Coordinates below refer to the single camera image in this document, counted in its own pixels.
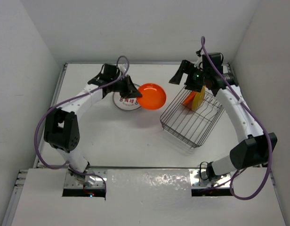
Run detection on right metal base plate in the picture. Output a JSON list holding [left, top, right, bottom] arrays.
[[189, 168, 231, 189]]

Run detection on metal base plate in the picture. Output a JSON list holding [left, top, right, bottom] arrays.
[[189, 168, 231, 189], [64, 167, 108, 189]]

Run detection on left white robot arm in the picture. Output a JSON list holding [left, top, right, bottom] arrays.
[[44, 64, 142, 174]]

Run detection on purple cable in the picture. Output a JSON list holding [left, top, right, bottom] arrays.
[[200, 36, 274, 200], [34, 56, 107, 189]]

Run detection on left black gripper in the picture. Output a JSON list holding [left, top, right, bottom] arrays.
[[110, 74, 141, 99]]

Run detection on white plate red characters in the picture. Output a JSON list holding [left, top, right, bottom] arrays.
[[112, 92, 139, 105]]

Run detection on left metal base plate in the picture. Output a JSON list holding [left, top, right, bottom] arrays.
[[64, 167, 108, 189]]

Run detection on wire dish rack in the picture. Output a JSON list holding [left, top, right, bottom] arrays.
[[160, 88, 224, 148]]

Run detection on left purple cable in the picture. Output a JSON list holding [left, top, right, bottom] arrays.
[[34, 56, 107, 189]]

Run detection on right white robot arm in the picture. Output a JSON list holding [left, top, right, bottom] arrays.
[[169, 53, 277, 181]]

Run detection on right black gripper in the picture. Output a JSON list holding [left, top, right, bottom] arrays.
[[170, 59, 209, 92]]

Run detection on orange plate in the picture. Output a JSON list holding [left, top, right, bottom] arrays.
[[182, 91, 197, 106], [137, 83, 167, 110]]

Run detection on yellow plate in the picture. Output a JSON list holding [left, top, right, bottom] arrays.
[[191, 86, 206, 111]]

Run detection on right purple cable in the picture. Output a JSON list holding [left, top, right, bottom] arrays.
[[200, 36, 274, 200]]

